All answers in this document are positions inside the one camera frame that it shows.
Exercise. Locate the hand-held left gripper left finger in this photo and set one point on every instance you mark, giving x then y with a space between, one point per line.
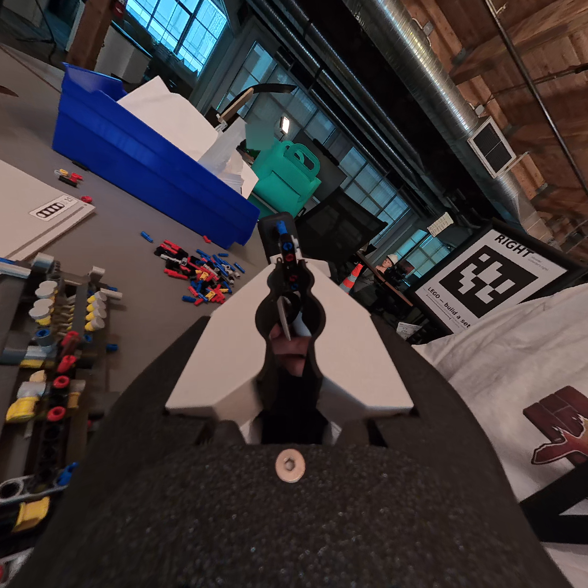
220 363

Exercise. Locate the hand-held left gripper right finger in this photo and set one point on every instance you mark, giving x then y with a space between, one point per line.
363 363

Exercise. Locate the black lego beam blue pins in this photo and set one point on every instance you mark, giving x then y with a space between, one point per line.
287 257

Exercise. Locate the grey lego chassis assembly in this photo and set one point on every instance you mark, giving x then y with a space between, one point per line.
46 367

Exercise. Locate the pile of lego pins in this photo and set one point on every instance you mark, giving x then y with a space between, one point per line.
202 275

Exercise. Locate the lego instruction booklet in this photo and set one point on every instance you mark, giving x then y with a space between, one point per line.
32 216

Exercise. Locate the person's right hand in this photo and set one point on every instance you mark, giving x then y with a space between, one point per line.
294 353

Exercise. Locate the orange traffic cone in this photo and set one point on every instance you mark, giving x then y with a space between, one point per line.
353 280

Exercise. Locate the black mesh office chair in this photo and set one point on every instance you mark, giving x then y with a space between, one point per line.
340 225

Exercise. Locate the printed paper sheet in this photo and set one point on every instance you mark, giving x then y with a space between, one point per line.
409 330

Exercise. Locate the teal felt bag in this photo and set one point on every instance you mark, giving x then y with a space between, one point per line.
285 179

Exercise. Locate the mannequin head white helmet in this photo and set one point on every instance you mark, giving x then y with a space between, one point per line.
388 262

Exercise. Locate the small bright light panel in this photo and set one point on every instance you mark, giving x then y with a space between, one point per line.
285 124

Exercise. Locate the curved black and wood stand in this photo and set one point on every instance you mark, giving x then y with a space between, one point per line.
239 103

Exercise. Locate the blue plastic bin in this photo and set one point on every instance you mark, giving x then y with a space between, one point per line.
138 165

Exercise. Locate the black and white marker sign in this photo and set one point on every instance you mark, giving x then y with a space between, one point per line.
487 275

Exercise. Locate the crumpled white paper bags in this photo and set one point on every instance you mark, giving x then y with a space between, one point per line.
160 115

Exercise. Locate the small yellow red pin cluster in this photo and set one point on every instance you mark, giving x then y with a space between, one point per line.
69 177

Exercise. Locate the white ceiling vent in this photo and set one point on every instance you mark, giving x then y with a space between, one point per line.
491 147

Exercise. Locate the grid pane window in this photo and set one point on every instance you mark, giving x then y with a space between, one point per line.
179 27

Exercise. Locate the white cabinet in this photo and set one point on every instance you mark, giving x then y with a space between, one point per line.
121 55

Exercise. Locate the red fire extinguisher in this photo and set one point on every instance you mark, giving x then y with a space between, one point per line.
119 8

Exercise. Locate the black ceiling pipe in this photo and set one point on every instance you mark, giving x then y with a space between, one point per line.
537 92

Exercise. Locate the wall calendar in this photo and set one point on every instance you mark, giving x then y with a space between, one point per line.
440 224

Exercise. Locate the silver ventilation duct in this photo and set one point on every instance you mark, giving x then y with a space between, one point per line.
436 92

